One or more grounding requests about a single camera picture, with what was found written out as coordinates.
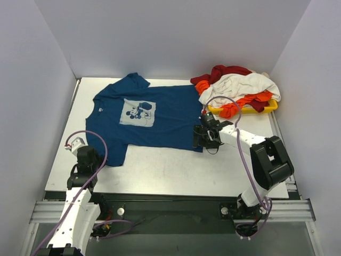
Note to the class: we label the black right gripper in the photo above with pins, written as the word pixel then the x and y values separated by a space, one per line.
pixel 201 137

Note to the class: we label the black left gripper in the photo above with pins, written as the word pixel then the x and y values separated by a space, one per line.
pixel 87 156

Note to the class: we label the blue Mickey Mouse t-shirt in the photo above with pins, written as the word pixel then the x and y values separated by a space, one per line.
pixel 132 112

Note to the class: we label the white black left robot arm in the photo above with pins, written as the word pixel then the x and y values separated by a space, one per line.
pixel 71 234

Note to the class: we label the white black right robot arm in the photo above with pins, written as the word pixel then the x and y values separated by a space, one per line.
pixel 265 159

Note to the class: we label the yellow plastic bin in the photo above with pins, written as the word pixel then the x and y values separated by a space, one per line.
pixel 273 105

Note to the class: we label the orange t-shirt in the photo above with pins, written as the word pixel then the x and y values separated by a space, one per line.
pixel 237 105

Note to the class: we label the white t-shirt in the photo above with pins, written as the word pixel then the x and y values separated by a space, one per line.
pixel 237 86

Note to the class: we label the dark red t-shirt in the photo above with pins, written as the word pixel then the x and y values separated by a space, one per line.
pixel 204 82

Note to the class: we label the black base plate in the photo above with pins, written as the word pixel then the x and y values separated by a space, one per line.
pixel 106 226

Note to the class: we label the aluminium mounting rail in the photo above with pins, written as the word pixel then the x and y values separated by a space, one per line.
pixel 282 211

